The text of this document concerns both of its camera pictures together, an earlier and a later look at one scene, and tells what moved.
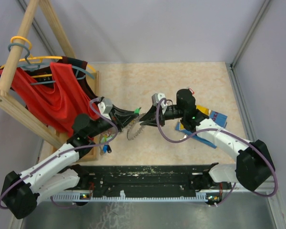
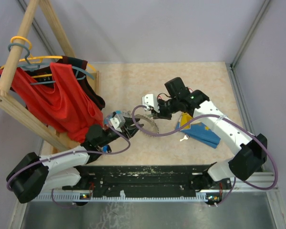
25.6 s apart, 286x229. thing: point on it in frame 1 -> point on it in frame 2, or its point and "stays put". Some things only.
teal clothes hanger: x=36 y=66 stays put
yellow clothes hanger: x=38 y=59 stays put
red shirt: x=57 y=107 stays put
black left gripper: x=127 y=116 -> x=131 y=132
